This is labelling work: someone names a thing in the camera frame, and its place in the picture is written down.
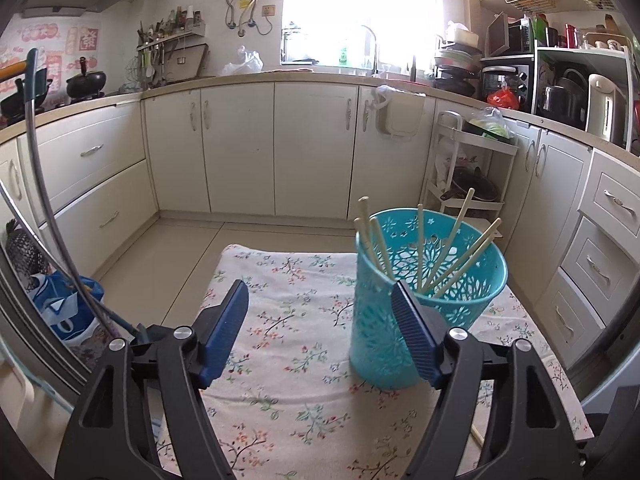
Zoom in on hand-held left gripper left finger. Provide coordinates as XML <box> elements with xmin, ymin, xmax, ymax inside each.
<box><xmin>54</xmin><ymin>279</ymin><xmax>250</xmax><ymax>480</ymax></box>

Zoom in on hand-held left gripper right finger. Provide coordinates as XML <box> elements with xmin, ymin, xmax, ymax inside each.
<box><xmin>390</xmin><ymin>280</ymin><xmax>583</xmax><ymax>480</ymax></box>

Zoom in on teal plastic basket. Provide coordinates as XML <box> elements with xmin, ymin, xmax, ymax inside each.
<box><xmin>348</xmin><ymin>208</ymin><xmax>508</xmax><ymax>391</ymax></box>

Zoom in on floral cloth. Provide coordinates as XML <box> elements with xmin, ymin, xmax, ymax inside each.
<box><xmin>152</xmin><ymin>244</ymin><xmax>596</xmax><ymax>480</ymax></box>

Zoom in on black pan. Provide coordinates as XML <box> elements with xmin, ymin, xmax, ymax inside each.
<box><xmin>440</xmin><ymin>166</ymin><xmax>501</xmax><ymax>203</ymax></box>

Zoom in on blue and white bag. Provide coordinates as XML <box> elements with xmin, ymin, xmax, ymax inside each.
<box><xmin>32</xmin><ymin>270</ymin><xmax>106</xmax><ymax>343</ymax></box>

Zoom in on cream base cabinets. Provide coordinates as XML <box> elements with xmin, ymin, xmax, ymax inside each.
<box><xmin>0</xmin><ymin>77</ymin><xmax>640</xmax><ymax>376</ymax></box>

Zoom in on white rolling trolley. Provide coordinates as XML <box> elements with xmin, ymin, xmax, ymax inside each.
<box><xmin>421</xmin><ymin>111</ymin><xmax>519</xmax><ymax>233</ymax></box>

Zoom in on dark speckled object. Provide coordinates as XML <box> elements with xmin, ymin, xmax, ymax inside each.
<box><xmin>5</xmin><ymin>220</ymin><xmax>51</xmax><ymax>291</ymax></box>

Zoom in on white hanging bin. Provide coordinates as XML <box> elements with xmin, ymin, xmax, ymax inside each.
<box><xmin>375</xmin><ymin>85</ymin><xmax>426</xmax><ymax>139</ymax></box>

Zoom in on bag of green vegetables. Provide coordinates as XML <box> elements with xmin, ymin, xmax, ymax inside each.
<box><xmin>462</xmin><ymin>107</ymin><xmax>513</xmax><ymax>139</ymax></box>

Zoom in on red plastic bag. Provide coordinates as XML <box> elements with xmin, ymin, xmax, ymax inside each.
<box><xmin>486</xmin><ymin>87</ymin><xmax>521</xmax><ymax>111</ymax></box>

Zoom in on clear plastic bag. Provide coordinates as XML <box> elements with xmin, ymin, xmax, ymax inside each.
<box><xmin>221</xmin><ymin>46</ymin><xmax>264</xmax><ymax>76</ymax></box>

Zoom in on dish rack with dishes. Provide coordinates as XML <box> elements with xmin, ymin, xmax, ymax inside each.
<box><xmin>432</xmin><ymin>45</ymin><xmax>486</xmax><ymax>98</ymax></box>

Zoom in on cutting board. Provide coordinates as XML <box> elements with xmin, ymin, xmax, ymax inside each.
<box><xmin>162</xmin><ymin>43</ymin><xmax>209</xmax><ymax>80</ymax></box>

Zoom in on black toaster oven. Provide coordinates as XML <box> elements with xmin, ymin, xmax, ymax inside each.
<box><xmin>481</xmin><ymin>55</ymin><xmax>536</xmax><ymax>111</ymax></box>

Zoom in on black wok with lid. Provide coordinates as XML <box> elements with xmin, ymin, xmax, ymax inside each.
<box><xmin>66</xmin><ymin>56</ymin><xmax>107</xmax><ymax>98</ymax></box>

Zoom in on chrome faucet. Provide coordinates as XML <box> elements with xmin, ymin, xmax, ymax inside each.
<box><xmin>361</xmin><ymin>24</ymin><xmax>381</xmax><ymax>76</ymax></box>

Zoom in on white thermos pot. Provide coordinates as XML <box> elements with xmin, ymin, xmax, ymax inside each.
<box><xmin>586</xmin><ymin>74</ymin><xmax>628</xmax><ymax>146</ymax></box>

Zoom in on white plastic container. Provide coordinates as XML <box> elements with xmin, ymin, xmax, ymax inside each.
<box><xmin>444</xmin><ymin>21</ymin><xmax>475</xmax><ymax>47</ymax></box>

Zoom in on black cooking pot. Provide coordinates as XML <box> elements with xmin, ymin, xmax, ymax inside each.
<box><xmin>0</xmin><ymin>77</ymin><xmax>53</xmax><ymax>121</ymax></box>

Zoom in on black small appliance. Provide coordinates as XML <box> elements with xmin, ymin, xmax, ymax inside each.
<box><xmin>508</xmin><ymin>19</ymin><xmax>535</xmax><ymax>55</ymax></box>

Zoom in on white shelf unit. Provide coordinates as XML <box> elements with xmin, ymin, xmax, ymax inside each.
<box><xmin>531</xmin><ymin>45</ymin><xmax>636</xmax><ymax>146</ymax></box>

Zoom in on bright window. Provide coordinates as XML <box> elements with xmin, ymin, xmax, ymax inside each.
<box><xmin>280</xmin><ymin>0</ymin><xmax>443</xmax><ymax>68</ymax></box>

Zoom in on wall rack with utensils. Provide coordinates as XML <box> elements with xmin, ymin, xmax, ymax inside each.
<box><xmin>136</xmin><ymin>6</ymin><xmax>207</xmax><ymax>83</ymax></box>

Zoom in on water heater hoses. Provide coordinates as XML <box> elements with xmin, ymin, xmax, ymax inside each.
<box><xmin>222</xmin><ymin>0</ymin><xmax>273</xmax><ymax>38</ymax></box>

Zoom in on pink wall stickers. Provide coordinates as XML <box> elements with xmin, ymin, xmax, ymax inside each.
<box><xmin>0</xmin><ymin>22</ymin><xmax>101</xmax><ymax>91</ymax></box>

